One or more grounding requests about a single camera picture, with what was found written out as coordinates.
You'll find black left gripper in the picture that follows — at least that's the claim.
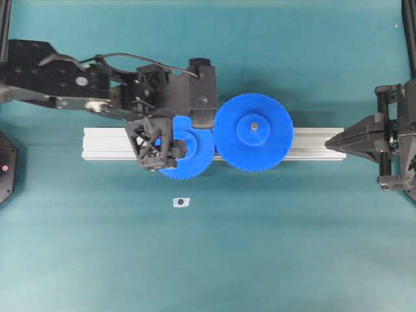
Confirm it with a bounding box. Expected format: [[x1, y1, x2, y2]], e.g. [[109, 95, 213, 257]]
[[110, 58, 217, 129]]

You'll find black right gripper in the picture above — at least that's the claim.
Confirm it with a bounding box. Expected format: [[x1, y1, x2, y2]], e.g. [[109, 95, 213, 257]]
[[325, 83, 415, 192]]

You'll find small blue gear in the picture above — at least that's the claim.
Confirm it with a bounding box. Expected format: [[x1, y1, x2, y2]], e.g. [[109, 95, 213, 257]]
[[159, 116, 215, 181]]

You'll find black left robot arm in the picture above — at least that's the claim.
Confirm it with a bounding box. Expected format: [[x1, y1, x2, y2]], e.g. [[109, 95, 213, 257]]
[[1, 40, 219, 129]]

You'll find large blue gear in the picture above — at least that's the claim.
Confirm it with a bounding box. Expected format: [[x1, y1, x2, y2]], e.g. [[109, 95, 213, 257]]
[[213, 93, 294, 173]]

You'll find small white sticker marker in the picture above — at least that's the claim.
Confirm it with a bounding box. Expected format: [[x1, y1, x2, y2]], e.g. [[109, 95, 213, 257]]
[[173, 198, 190, 208]]

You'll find silver aluminium extrusion rail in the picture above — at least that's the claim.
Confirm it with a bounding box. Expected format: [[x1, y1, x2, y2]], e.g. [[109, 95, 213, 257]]
[[82, 127, 346, 161]]

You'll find black right frame post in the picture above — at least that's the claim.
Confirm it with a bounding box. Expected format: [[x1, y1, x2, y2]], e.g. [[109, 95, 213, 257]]
[[402, 0, 415, 79]]

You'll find black frame post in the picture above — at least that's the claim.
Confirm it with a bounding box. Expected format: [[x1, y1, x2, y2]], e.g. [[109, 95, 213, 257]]
[[0, 0, 12, 62], [402, 0, 415, 79]]

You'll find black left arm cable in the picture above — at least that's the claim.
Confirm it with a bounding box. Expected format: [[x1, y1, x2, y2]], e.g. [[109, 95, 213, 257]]
[[37, 53, 199, 79]]

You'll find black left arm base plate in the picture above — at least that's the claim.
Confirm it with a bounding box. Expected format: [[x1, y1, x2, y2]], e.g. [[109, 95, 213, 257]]
[[0, 133, 18, 205]]

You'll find black left frame post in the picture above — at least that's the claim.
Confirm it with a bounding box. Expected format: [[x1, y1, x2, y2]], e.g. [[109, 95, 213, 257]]
[[0, 0, 12, 62]]

